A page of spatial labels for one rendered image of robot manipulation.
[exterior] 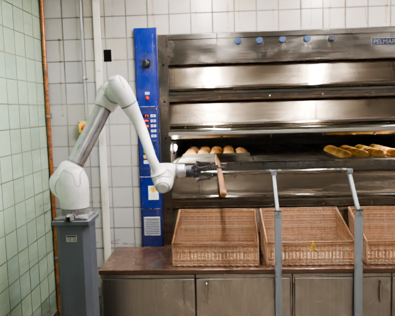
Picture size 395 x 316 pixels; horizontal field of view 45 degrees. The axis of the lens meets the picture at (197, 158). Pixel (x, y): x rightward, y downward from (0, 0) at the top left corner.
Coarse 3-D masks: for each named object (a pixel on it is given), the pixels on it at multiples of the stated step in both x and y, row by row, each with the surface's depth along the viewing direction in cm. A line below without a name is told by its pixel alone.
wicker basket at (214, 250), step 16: (240, 208) 343; (176, 224) 324; (192, 224) 344; (208, 224) 342; (224, 224) 342; (256, 224) 319; (176, 240) 320; (192, 240) 342; (208, 240) 340; (224, 240) 340; (240, 240) 339; (256, 240) 301; (176, 256) 317; (192, 256) 319; (208, 256) 301; (224, 256) 317; (240, 256) 316; (256, 256) 309
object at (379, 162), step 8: (320, 160) 345; (328, 160) 344; (336, 160) 342; (344, 160) 341; (352, 160) 340; (360, 160) 339; (368, 160) 338; (376, 160) 338; (384, 160) 338; (392, 160) 337; (208, 168) 345; (224, 168) 344; (232, 168) 344
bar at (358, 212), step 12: (324, 168) 304; (336, 168) 303; (348, 168) 303; (276, 192) 296; (276, 204) 290; (276, 216) 285; (360, 216) 282; (276, 228) 286; (360, 228) 283; (276, 240) 287; (360, 240) 284; (276, 252) 287; (360, 252) 285; (276, 264) 288; (360, 264) 285; (276, 276) 289; (360, 276) 286; (276, 288) 290; (360, 288) 287; (276, 300) 290; (360, 300) 288; (276, 312) 291; (360, 312) 288
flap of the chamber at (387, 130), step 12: (180, 132) 328; (192, 132) 328; (204, 132) 327; (216, 132) 327; (228, 132) 327; (240, 132) 326; (252, 132) 326; (264, 132) 325; (276, 132) 325; (288, 132) 324; (300, 132) 324; (312, 132) 325; (324, 132) 326; (336, 132) 327; (348, 132) 328; (360, 132) 329; (372, 132) 330; (384, 132) 331
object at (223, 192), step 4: (216, 156) 361; (216, 160) 337; (216, 164) 314; (220, 164) 315; (220, 172) 270; (220, 176) 256; (220, 180) 243; (220, 184) 231; (224, 184) 232; (220, 188) 222; (224, 188) 219; (220, 192) 213; (224, 192) 211; (224, 196) 212
